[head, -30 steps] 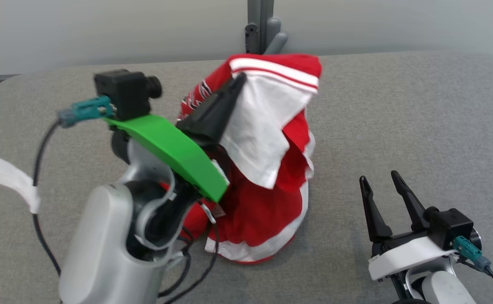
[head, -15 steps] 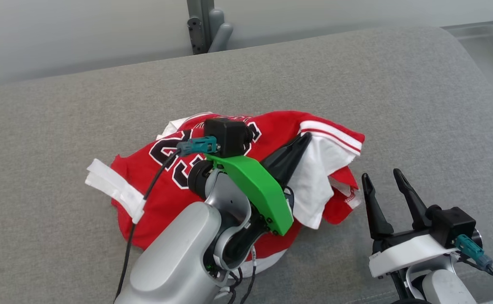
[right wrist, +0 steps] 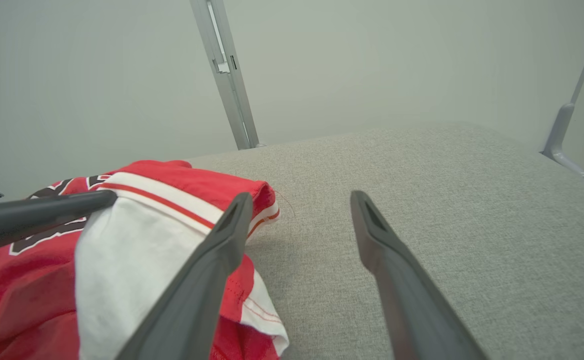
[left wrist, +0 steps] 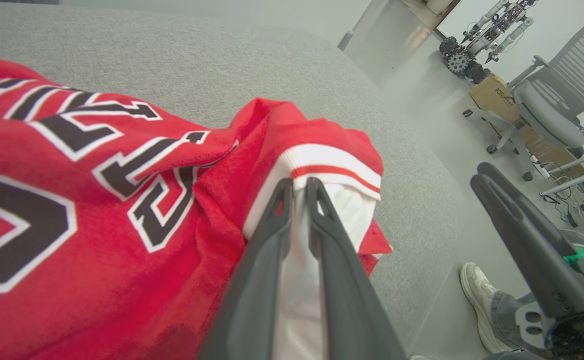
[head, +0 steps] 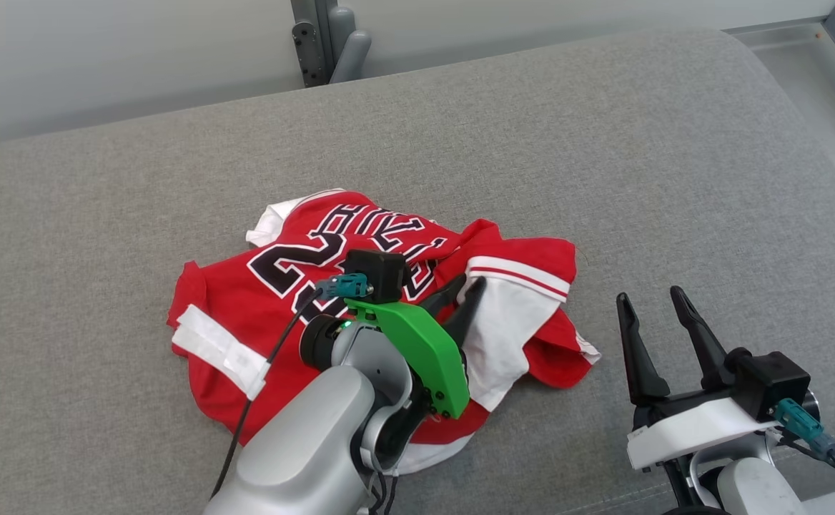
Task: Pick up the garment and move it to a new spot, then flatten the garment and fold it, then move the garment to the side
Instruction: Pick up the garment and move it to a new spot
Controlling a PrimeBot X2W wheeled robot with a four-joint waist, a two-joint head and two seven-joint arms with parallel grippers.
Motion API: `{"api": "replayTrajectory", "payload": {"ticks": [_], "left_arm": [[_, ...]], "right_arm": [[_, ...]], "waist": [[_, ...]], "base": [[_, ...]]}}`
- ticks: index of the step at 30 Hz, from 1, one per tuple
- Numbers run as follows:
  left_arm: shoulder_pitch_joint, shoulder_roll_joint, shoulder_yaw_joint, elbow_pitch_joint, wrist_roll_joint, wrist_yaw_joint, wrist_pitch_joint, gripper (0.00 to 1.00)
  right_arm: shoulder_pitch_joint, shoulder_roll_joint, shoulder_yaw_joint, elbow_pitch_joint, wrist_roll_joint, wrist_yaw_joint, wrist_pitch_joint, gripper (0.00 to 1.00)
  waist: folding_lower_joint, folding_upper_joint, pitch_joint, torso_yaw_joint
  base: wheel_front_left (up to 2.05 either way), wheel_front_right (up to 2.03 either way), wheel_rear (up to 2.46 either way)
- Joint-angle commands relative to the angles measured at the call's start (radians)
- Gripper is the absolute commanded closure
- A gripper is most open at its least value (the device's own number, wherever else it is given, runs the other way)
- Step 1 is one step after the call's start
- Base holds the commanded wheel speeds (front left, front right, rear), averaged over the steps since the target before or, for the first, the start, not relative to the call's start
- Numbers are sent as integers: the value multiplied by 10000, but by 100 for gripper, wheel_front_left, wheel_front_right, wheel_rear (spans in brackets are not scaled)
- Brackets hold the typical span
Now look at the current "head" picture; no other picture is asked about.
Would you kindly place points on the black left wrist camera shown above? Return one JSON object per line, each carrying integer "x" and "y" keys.
{"x": 382, "y": 275}

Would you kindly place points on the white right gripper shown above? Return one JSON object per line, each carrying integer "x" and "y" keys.
{"x": 689, "y": 429}

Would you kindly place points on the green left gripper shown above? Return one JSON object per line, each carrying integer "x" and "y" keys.
{"x": 425, "y": 350}

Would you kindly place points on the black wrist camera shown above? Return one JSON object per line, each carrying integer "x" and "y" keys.
{"x": 382, "y": 275}
{"x": 771, "y": 383}

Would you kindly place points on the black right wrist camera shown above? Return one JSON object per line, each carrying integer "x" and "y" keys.
{"x": 771, "y": 383}

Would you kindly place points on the red basketball jersey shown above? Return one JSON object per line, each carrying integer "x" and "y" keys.
{"x": 231, "y": 286}

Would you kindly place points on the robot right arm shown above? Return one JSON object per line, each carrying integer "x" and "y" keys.
{"x": 753, "y": 486}

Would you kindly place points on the grey metal post bracket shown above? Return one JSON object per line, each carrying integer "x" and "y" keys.
{"x": 317, "y": 43}

